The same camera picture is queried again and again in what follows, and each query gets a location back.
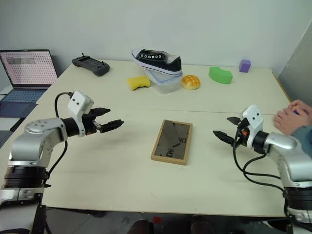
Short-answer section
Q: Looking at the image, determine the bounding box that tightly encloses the dark grey remote controller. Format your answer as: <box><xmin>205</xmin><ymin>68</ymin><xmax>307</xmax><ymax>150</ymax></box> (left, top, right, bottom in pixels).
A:
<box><xmin>71</xmin><ymin>53</ymin><xmax>111</xmax><ymax>77</ymax></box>

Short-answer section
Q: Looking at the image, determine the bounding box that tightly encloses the clear plastic container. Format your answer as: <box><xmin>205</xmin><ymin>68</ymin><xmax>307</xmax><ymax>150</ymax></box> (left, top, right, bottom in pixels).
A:
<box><xmin>154</xmin><ymin>77</ymin><xmax>183</xmax><ymax>96</ymax></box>
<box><xmin>145</xmin><ymin>69</ymin><xmax>183</xmax><ymax>85</ymax></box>

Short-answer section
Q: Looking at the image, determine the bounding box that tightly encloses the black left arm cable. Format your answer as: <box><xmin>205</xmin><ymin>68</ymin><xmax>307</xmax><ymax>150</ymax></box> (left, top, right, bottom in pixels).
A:
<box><xmin>47</xmin><ymin>92</ymin><xmax>74</xmax><ymax>180</ymax></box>

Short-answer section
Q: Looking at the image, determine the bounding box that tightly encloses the dark rounded shape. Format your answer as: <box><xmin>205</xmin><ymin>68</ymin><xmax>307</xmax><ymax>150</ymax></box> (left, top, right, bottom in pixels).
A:
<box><xmin>190</xmin><ymin>214</ymin><xmax>216</xmax><ymax>234</ymax></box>
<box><xmin>128</xmin><ymin>218</ymin><xmax>154</xmax><ymax>234</ymax></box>

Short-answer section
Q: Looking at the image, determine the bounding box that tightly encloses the purple cube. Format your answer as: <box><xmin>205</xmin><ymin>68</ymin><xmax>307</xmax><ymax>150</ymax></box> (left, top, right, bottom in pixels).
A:
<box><xmin>238</xmin><ymin>59</ymin><xmax>252</xmax><ymax>74</ymax></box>

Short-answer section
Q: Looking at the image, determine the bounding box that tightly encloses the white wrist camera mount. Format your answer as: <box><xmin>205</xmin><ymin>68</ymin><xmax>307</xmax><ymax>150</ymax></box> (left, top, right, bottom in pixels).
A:
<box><xmin>239</xmin><ymin>104</ymin><xmax>265</xmax><ymax>149</ymax></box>
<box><xmin>67</xmin><ymin>91</ymin><xmax>95</xmax><ymax>137</ymax></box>

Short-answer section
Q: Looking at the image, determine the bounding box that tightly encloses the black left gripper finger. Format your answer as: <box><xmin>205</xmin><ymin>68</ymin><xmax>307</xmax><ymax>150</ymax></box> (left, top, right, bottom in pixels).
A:
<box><xmin>99</xmin><ymin>119</ymin><xmax>125</xmax><ymax>134</ymax></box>
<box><xmin>93</xmin><ymin>107</ymin><xmax>112</xmax><ymax>117</ymax></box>

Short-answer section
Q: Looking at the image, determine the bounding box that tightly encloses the open laptop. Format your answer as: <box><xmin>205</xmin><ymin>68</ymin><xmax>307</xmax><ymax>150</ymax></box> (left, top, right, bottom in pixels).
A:
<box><xmin>0</xmin><ymin>49</ymin><xmax>59</xmax><ymax>118</ymax></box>

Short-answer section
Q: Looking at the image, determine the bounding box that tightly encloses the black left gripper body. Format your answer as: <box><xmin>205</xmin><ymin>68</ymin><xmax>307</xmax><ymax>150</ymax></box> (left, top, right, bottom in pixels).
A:
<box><xmin>81</xmin><ymin>109</ymin><xmax>102</xmax><ymax>136</ymax></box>

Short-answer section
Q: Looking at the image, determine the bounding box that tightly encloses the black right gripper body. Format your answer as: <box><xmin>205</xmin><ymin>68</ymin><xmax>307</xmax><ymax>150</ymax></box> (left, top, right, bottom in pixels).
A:
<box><xmin>233</xmin><ymin>117</ymin><xmax>249</xmax><ymax>147</ymax></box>

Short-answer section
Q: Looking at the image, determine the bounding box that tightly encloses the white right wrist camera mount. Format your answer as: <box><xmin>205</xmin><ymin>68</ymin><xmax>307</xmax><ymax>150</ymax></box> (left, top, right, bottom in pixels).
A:
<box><xmin>239</xmin><ymin>104</ymin><xmax>265</xmax><ymax>149</ymax></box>

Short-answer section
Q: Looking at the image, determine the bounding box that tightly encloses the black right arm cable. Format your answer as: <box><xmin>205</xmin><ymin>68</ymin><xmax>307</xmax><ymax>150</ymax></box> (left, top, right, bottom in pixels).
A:
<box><xmin>232</xmin><ymin>140</ymin><xmax>290</xmax><ymax>199</ymax></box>

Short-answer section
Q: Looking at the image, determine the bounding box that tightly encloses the wooden framed rectangular clock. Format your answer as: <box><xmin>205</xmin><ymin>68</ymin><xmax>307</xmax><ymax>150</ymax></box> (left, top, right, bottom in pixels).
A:
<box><xmin>150</xmin><ymin>119</ymin><xmax>194</xmax><ymax>166</ymax></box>

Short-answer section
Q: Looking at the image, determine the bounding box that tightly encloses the yellow sponge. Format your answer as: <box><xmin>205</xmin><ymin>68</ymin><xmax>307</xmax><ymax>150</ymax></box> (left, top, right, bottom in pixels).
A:
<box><xmin>126</xmin><ymin>75</ymin><xmax>151</xmax><ymax>92</ymax></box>

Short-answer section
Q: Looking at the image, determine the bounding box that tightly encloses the person's bare hand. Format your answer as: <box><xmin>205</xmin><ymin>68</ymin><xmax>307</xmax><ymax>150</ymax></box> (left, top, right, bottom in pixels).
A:
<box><xmin>273</xmin><ymin>109</ymin><xmax>310</xmax><ymax>136</ymax></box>
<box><xmin>283</xmin><ymin>99</ymin><xmax>312</xmax><ymax>117</ymax></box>

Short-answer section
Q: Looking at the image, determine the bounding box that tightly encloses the black and white sneaker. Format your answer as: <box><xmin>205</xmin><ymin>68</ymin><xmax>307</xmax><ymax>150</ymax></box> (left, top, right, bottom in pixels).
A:
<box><xmin>131</xmin><ymin>48</ymin><xmax>184</xmax><ymax>77</ymax></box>

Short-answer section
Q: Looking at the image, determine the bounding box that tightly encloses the green curved foam block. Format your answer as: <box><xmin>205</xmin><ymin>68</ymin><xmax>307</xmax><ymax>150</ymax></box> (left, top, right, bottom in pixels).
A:
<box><xmin>208</xmin><ymin>66</ymin><xmax>234</xmax><ymax>85</ymax></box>

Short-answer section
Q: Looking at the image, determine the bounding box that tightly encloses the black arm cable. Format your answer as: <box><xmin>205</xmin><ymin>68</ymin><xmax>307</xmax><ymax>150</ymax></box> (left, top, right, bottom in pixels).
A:
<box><xmin>232</xmin><ymin>140</ymin><xmax>290</xmax><ymax>199</ymax></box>
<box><xmin>47</xmin><ymin>92</ymin><xmax>74</xmax><ymax>180</ymax></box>

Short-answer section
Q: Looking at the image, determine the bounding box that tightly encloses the grey partition panel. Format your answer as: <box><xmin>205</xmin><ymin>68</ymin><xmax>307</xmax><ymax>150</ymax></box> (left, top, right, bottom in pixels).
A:
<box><xmin>277</xmin><ymin>31</ymin><xmax>312</xmax><ymax>108</ymax></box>

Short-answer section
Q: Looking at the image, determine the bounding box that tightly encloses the black stand strut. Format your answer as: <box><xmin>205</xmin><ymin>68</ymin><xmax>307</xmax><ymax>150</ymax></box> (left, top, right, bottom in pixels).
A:
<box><xmin>29</xmin><ymin>203</ymin><xmax>54</xmax><ymax>234</ymax></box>

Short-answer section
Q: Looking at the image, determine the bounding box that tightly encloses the round bread bun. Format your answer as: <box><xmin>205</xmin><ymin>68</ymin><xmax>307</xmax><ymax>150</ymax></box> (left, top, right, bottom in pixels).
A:
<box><xmin>182</xmin><ymin>75</ymin><xmax>202</xmax><ymax>91</ymax></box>

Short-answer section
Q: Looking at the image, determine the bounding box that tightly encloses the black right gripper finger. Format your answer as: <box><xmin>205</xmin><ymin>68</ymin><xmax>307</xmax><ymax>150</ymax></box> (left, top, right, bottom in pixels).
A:
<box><xmin>226</xmin><ymin>116</ymin><xmax>242</xmax><ymax>126</ymax></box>
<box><xmin>212</xmin><ymin>130</ymin><xmax>236</xmax><ymax>147</ymax></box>

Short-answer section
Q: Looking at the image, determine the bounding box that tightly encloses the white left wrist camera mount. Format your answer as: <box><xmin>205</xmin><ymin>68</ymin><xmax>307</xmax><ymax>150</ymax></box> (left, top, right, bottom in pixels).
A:
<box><xmin>67</xmin><ymin>91</ymin><xmax>95</xmax><ymax>137</ymax></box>

